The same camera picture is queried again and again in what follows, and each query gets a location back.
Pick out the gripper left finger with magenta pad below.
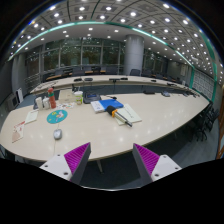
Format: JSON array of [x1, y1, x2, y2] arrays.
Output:
[[41, 143, 91, 185]]

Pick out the dark desk phone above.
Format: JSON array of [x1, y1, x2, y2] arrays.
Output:
[[83, 93, 101, 104]]

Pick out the pale green paper sheet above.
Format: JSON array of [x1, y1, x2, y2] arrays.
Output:
[[118, 104, 142, 123]]

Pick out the red bottle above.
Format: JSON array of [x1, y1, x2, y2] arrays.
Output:
[[48, 88, 56, 109]]

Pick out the white paper cup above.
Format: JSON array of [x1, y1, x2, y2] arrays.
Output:
[[74, 91, 83, 105]]

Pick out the black office chair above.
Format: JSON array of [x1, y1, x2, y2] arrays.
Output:
[[193, 103, 219, 141]]

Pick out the white booklet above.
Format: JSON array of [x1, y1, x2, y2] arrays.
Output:
[[91, 101, 104, 113]]

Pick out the grey round pillar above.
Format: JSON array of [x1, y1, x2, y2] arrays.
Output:
[[124, 34, 144, 75]]

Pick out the round teal mouse pad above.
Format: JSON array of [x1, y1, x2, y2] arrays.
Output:
[[47, 110, 68, 124]]

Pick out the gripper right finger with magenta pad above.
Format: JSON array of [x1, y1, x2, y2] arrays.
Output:
[[132, 143, 181, 185]]

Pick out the black and silver umbrella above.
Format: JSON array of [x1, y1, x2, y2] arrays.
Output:
[[106, 106, 132, 126]]

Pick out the blue folder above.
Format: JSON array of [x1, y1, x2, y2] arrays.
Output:
[[99, 99, 123, 109]]

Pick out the white paper sheet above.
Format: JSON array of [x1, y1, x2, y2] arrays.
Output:
[[25, 110, 38, 124]]

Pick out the white container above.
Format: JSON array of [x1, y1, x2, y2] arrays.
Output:
[[35, 97, 43, 110]]

